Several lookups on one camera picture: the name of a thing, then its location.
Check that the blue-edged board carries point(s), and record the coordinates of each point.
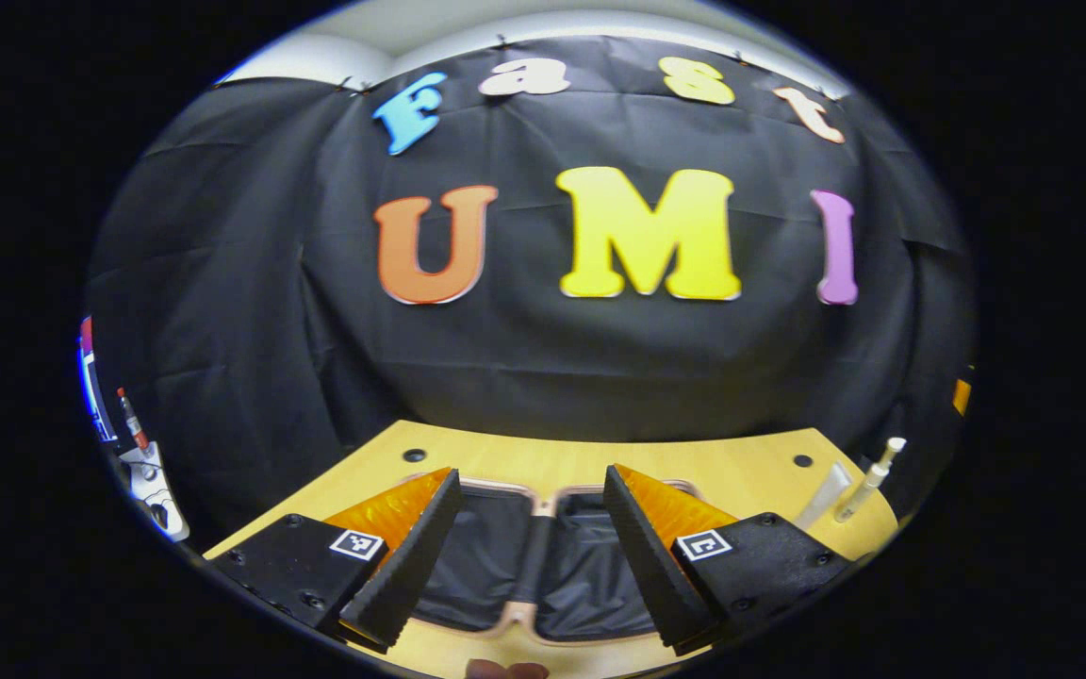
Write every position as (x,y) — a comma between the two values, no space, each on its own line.
(90,382)

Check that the black backdrop cloth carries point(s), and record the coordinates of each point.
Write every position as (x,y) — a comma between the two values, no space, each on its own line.
(552,358)

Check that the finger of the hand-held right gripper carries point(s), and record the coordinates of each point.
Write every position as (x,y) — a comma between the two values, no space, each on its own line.
(962,396)

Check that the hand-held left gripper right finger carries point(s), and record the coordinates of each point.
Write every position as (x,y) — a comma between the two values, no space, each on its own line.
(647,566)

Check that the white plastic device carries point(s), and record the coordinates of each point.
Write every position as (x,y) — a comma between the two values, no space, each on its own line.
(155,490)

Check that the beige suitcase with black lining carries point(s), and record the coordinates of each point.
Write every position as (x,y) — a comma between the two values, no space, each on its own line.
(505,556)

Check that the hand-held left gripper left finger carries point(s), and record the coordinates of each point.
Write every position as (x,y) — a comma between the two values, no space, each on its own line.
(416,561)

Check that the red and white pen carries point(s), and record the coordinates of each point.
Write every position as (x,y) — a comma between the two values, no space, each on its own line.
(133,424)

